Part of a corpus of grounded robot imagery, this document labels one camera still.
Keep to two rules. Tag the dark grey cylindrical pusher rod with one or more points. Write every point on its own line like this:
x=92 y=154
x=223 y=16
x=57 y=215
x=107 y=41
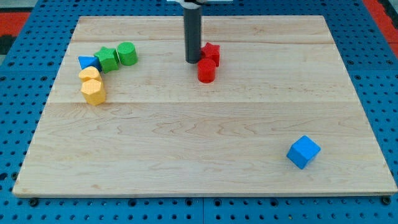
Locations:
x=192 y=34

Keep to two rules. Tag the blue triangle block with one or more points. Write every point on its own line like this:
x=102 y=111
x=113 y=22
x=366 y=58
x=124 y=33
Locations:
x=89 y=61

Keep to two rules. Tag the red star block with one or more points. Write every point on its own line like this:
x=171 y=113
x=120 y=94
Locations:
x=211 y=51

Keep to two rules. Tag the red cylinder block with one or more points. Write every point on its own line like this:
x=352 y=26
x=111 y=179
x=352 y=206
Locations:
x=206 y=70

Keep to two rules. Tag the green cylinder block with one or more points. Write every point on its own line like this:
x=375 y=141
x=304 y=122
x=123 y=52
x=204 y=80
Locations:
x=127 y=53

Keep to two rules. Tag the green star block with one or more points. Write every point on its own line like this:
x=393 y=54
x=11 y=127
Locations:
x=108 y=59

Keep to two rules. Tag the yellow heart block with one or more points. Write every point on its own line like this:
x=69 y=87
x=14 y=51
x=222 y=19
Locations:
x=90 y=73

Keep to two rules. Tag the light wooden board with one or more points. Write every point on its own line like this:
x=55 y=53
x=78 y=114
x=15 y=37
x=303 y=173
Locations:
x=163 y=133

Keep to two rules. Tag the yellow hexagon block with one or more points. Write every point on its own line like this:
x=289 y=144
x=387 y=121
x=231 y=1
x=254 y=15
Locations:
x=93 y=91

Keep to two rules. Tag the blue cube block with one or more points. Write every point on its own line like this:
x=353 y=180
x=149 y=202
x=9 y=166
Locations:
x=303 y=151

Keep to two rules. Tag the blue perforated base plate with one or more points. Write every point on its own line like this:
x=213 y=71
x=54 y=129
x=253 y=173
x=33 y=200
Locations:
x=34 y=41

